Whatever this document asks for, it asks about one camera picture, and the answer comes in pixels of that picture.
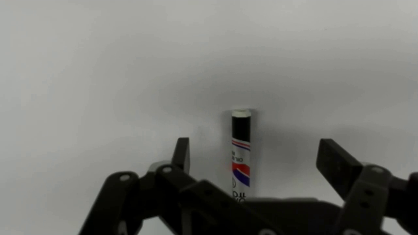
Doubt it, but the black white marker pen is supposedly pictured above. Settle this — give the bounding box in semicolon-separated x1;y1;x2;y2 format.
228;109;254;204

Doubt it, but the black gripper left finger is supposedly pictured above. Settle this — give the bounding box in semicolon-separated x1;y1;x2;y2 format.
77;136;279;235

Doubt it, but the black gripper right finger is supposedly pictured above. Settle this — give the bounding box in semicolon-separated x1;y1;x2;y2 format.
315;138;418;235

